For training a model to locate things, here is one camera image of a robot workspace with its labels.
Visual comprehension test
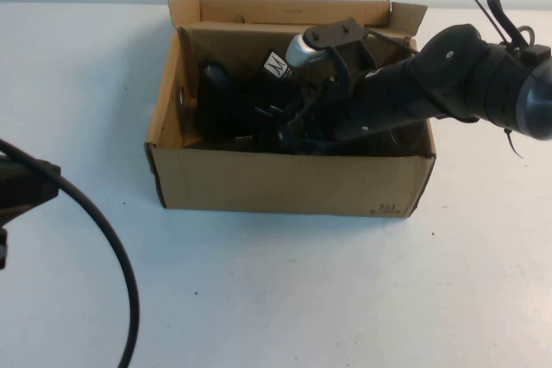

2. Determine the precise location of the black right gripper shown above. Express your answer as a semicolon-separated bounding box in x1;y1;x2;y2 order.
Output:
292;78;360;141

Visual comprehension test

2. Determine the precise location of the black sneaker with white stripes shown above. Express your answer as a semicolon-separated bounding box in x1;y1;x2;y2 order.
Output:
196;47;329;145
241;96;430;158

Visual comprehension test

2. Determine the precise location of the brown cardboard shoe box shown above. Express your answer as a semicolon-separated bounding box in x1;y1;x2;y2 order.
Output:
144;0;437;216

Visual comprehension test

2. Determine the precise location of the black zip tie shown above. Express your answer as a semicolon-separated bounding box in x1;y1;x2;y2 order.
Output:
502;126;525;160
460;0;510;47

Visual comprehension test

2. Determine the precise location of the right wrist camera black cable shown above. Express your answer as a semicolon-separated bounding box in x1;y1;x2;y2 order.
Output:
365;28;416;49

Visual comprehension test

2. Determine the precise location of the wrist camera black cable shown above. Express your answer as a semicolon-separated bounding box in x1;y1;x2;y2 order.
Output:
365;28;416;49
0;138;141;368

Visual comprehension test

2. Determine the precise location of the left wrist camera black cable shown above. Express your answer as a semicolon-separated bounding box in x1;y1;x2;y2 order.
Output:
0;138;141;368

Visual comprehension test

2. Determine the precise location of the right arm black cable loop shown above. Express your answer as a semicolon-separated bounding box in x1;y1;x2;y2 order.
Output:
485;0;538;49

